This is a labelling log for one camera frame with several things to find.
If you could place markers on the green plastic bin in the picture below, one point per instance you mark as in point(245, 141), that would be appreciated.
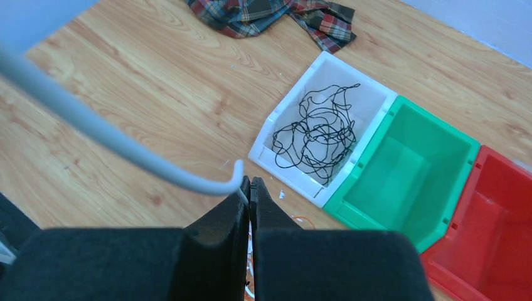
point(409, 177)

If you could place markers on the plaid cloth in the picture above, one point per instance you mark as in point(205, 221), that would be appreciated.
point(329, 24)

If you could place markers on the red plastic bin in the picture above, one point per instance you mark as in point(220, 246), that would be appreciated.
point(486, 251)

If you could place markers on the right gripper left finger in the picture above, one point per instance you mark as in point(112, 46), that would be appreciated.
point(203, 261)

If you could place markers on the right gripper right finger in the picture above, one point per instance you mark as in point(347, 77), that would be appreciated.
point(291, 263)

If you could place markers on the white plastic bin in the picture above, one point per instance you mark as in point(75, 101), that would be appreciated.
point(317, 133)

